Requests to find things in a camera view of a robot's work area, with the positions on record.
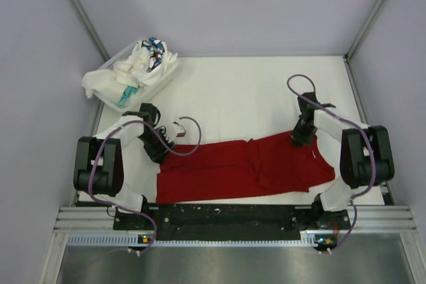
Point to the left aluminium corner post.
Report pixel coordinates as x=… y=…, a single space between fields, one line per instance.
x=89 y=28

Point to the white t shirt pile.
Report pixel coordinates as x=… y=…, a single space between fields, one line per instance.
x=118 y=84

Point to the grey slotted cable duct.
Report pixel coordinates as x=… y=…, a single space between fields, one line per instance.
x=136 y=240

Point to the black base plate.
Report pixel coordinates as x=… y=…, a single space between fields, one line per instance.
x=218 y=222

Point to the aluminium corner post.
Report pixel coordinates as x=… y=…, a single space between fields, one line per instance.
x=89 y=28
x=365 y=28

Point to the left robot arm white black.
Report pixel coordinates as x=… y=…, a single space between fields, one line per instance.
x=99 y=167

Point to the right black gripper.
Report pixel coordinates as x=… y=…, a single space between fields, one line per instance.
x=299 y=140

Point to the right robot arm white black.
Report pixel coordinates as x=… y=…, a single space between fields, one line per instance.
x=365 y=160

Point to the white plastic basket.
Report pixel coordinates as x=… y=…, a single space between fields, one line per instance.
x=143 y=94

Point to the white printed t shirt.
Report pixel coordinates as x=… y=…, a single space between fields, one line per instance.
x=152 y=61

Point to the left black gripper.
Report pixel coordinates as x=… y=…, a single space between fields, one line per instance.
x=157 y=154

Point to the right aluminium corner post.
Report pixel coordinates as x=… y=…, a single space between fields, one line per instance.
x=365 y=28

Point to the red t shirt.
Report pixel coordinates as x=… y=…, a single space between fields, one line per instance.
x=241 y=169

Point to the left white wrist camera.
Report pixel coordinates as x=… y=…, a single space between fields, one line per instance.
x=174 y=130

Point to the aluminium frame rail front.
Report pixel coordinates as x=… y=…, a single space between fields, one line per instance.
x=370 y=219

